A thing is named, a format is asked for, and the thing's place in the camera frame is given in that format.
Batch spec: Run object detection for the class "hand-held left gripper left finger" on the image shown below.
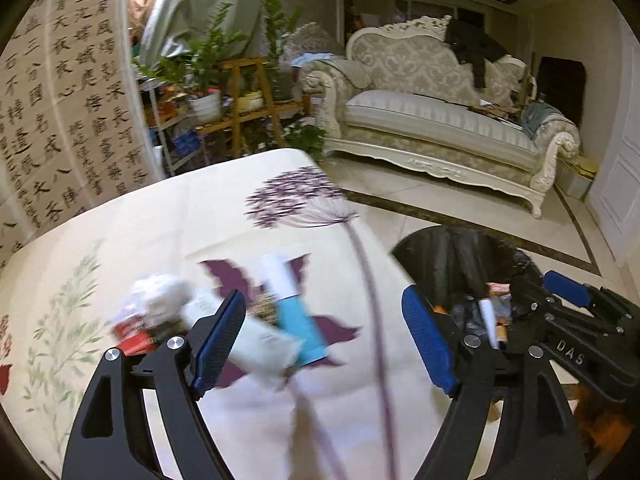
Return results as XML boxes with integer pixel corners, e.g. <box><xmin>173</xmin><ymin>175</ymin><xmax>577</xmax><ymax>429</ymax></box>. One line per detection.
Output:
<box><xmin>62</xmin><ymin>289</ymin><xmax>247</xmax><ymax>480</ymax></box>

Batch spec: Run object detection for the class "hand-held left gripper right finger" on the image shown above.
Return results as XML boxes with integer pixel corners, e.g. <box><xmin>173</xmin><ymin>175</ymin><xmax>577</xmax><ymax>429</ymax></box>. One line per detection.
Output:
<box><xmin>401</xmin><ymin>285</ymin><xmax>591</xmax><ymax>480</ymax></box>

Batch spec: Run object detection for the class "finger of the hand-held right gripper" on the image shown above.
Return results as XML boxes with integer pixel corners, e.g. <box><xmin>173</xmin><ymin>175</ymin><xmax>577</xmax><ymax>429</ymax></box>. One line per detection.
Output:
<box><xmin>544</xmin><ymin>270</ymin><xmax>640</xmax><ymax>333</ymax></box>
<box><xmin>509</xmin><ymin>277</ymin><xmax>621</xmax><ymax>343</ymax></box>

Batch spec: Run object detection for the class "white squeeze tube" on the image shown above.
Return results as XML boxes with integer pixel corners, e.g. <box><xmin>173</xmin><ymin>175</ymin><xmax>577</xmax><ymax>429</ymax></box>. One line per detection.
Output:
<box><xmin>181</xmin><ymin>294</ymin><xmax>307</xmax><ymax>378</ymax></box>

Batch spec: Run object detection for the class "dark wrapper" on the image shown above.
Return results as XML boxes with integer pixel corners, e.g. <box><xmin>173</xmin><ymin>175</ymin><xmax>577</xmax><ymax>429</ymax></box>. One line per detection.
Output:
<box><xmin>150</xmin><ymin>321</ymin><xmax>187</xmax><ymax>348</ymax></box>

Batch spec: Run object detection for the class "brown patterned packet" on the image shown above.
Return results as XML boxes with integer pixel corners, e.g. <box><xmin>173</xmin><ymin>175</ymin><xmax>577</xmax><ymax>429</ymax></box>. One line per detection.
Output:
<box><xmin>244</xmin><ymin>291</ymin><xmax>280</xmax><ymax>322</ymax></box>

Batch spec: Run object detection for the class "white tissue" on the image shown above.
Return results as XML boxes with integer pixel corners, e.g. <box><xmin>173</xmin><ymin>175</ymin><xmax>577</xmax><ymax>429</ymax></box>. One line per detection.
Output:
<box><xmin>129</xmin><ymin>273</ymin><xmax>195</xmax><ymax>328</ymax></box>

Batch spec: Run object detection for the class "trash bin with black bag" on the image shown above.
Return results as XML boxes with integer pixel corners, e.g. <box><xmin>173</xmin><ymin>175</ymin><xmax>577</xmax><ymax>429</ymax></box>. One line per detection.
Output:
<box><xmin>389</xmin><ymin>225</ymin><xmax>551</xmax><ymax>356</ymax></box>

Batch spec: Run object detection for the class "blue and white tube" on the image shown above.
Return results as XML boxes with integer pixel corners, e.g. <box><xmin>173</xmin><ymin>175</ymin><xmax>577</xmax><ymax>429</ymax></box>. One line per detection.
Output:
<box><xmin>261</xmin><ymin>254</ymin><xmax>331</xmax><ymax>367</ymax></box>

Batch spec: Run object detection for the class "red wrapper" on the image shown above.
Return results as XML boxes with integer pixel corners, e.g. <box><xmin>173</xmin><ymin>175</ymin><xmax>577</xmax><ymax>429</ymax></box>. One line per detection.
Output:
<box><xmin>111</xmin><ymin>321</ymin><xmax>157</xmax><ymax>357</ymax></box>

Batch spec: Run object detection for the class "grey storage box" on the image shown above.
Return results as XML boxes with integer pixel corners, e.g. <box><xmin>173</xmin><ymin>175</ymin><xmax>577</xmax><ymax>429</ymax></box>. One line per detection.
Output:
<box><xmin>555</xmin><ymin>155</ymin><xmax>599</xmax><ymax>199</ymax></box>

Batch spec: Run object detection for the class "floral printed tablecloth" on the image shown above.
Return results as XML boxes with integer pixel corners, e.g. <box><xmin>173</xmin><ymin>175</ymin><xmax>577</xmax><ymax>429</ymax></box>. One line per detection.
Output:
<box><xmin>0</xmin><ymin>147</ymin><xmax>451</xmax><ymax>480</ymax></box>

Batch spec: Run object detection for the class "white door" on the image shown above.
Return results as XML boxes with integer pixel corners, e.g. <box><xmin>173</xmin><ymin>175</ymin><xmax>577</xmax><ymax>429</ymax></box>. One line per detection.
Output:
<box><xmin>587</xmin><ymin>20</ymin><xmax>640</xmax><ymax>261</ymax></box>

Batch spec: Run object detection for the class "teal blanket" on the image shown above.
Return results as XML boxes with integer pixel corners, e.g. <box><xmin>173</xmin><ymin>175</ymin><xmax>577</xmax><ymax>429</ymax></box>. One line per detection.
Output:
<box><xmin>520</xmin><ymin>102</ymin><xmax>563</xmax><ymax>139</ymax></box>

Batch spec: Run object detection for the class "pile of papers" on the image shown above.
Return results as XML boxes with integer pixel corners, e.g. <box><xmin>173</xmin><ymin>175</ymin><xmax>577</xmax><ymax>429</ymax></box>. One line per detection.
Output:
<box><xmin>467</xmin><ymin>97</ymin><xmax>523</xmax><ymax>123</ymax></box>

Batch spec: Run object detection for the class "black rectangular panel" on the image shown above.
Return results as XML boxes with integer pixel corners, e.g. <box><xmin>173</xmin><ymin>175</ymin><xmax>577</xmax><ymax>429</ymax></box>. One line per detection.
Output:
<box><xmin>537</xmin><ymin>55</ymin><xmax>587</xmax><ymax>128</ymax></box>

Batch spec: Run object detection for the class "ornate cream sofa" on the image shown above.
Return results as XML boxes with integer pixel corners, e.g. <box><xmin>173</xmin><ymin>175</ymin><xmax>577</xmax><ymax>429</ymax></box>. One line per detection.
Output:
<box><xmin>300</xmin><ymin>15</ymin><xmax>581</xmax><ymax>218</ymax></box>

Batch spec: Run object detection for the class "blue plastic crate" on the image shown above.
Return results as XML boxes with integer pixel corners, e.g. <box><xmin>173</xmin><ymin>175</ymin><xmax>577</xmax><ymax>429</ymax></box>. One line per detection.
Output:
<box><xmin>170</xmin><ymin>130</ymin><xmax>202</xmax><ymax>155</ymax></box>

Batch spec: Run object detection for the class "small green floor plant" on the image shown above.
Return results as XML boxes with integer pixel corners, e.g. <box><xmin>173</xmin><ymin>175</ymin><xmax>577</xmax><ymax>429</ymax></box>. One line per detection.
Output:
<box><xmin>285</xmin><ymin>122</ymin><xmax>329</xmax><ymax>162</ymax></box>

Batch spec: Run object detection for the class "white metal shelf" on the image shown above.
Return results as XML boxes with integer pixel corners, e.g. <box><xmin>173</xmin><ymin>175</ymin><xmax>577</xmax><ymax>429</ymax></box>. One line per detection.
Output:
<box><xmin>137</xmin><ymin>80</ymin><xmax>211</xmax><ymax>177</ymax></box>

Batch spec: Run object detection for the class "wooden plant stand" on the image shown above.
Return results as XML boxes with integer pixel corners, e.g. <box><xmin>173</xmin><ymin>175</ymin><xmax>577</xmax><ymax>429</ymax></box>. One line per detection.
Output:
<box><xmin>195</xmin><ymin>57</ymin><xmax>312</xmax><ymax>162</ymax></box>

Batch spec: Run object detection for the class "potted plant in white pot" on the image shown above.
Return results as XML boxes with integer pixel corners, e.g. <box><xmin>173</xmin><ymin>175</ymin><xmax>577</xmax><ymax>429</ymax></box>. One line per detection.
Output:
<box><xmin>132</xmin><ymin>2</ymin><xmax>247</xmax><ymax>124</ymax></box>

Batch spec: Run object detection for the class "yellow flower pot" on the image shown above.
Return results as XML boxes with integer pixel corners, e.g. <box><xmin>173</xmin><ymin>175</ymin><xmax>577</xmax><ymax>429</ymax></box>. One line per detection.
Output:
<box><xmin>237</xmin><ymin>91</ymin><xmax>266</xmax><ymax>113</ymax></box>

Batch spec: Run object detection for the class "black garment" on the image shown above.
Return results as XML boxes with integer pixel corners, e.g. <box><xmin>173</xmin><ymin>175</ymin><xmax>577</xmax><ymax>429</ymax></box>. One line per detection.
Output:
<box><xmin>444</xmin><ymin>17</ymin><xmax>508</xmax><ymax>88</ymax></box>

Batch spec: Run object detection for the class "tall green leafy plant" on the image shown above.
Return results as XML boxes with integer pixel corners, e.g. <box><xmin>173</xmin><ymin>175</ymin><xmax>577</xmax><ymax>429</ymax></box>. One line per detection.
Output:
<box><xmin>252</xmin><ymin>0</ymin><xmax>304</xmax><ymax>102</ymax></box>

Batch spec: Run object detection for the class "calligraphy wall hanging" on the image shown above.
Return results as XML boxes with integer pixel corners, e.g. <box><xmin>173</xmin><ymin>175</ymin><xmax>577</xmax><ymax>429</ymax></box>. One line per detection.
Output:
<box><xmin>0</xmin><ymin>0</ymin><xmax>157</xmax><ymax>271</ymax></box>

